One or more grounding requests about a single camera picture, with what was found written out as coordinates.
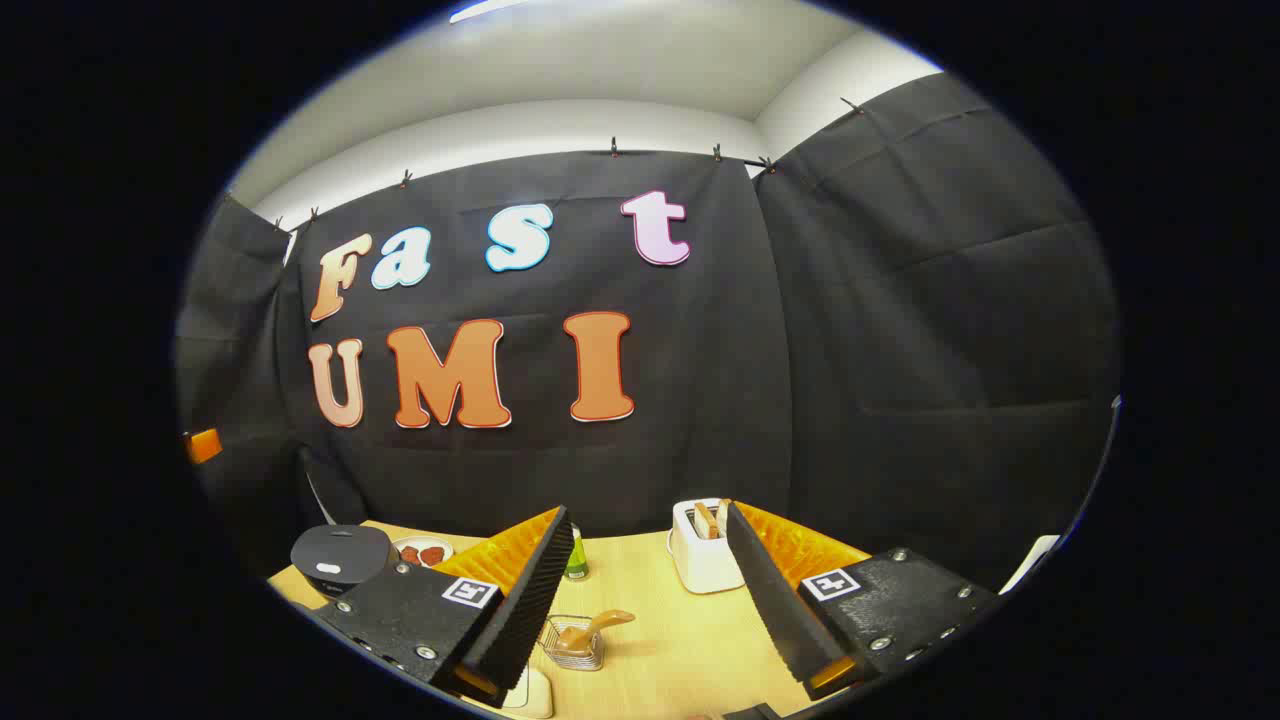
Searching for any wire chopstick holder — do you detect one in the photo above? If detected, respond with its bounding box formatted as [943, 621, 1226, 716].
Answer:
[538, 614, 608, 672]

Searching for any black backdrop cloth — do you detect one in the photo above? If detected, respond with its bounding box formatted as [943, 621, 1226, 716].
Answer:
[172, 72, 1123, 601]

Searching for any black rice cooker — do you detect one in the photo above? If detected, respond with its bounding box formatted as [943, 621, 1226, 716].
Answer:
[290, 523, 396, 599]

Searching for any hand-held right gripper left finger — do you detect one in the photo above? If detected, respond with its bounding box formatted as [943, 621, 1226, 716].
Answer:
[312, 505, 578, 709]

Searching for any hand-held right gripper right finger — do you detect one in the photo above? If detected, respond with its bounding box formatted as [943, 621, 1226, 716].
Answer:
[725, 500, 1004, 701]

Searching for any cream square container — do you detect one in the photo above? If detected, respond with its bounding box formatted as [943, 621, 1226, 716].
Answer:
[500, 665, 555, 720]

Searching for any ceiling light strip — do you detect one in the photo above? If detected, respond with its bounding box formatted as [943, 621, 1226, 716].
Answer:
[448, 0, 531, 23]

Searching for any white toaster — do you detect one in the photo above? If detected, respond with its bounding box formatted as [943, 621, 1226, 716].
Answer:
[667, 498, 746, 595]

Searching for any white plate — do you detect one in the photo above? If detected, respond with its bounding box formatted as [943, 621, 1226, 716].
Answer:
[392, 537, 455, 569]

